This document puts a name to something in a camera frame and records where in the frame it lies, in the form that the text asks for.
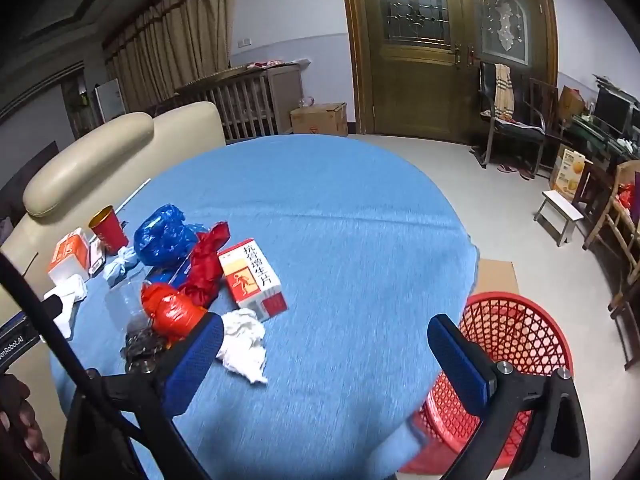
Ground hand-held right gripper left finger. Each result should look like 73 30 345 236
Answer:
62 311 226 480

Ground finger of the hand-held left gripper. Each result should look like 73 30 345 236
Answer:
40 293 66 321

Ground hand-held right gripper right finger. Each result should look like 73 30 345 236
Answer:
426 314 591 480

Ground white tissue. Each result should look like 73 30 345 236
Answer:
215 308 268 386
44 274 90 338

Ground orange-red plastic bag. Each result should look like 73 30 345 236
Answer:
141 282 208 346

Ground black plastic bag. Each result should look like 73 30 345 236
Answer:
122 327 168 373

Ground red plastic mesh basket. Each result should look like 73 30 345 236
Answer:
400 292 575 476

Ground dark red plastic bag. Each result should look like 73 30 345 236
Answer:
177 221 232 308

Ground red white medicine box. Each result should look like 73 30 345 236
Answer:
218 238 289 322

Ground blue plastic bag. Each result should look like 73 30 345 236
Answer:
133 204 208 266

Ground person's left hand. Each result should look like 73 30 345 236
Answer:
0 374 52 466

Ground orange white packet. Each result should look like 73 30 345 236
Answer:
47 227 92 283

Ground clear plastic cup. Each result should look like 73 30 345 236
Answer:
104 280 151 333

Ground red paper cup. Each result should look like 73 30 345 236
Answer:
88 205 130 256

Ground flat cardboard sheet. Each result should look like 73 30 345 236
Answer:
475 258 521 306

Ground thin white stick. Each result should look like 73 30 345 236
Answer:
115 178 152 211

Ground tall dark wooden chair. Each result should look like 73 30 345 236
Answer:
607 260 640 373

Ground blue tablecloth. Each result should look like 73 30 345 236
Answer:
47 134 481 480

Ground small white-top stool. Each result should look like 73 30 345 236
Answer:
534 190 586 247

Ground white appliance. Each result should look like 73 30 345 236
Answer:
95 78 126 126

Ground wicker chair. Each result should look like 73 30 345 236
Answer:
582 160 640 311

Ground yellow white carton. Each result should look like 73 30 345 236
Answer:
550 147 593 198

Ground dark wooden side table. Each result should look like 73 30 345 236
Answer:
572 160 616 251

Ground small red bag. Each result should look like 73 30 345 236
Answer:
617 182 640 211

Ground wooden crib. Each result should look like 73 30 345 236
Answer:
175 62 306 141

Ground cluttered computer desk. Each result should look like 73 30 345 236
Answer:
570 112 640 161

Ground brown cardboard box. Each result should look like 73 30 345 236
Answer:
290 102 348 137

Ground wooden double door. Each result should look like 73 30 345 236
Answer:
340 0 558 146

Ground striped beige scarf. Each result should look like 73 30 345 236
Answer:
492 64 515 113

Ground dark wooden armchair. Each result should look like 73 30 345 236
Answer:
527 77 563 136

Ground brown paper bag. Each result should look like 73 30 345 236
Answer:
557 86 586 121

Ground beige curtains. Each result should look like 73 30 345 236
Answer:
102 0 236 113

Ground black cable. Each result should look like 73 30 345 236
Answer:
0 252 211 480

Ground black metal-frame chair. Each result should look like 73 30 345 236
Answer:
472 60 551 176

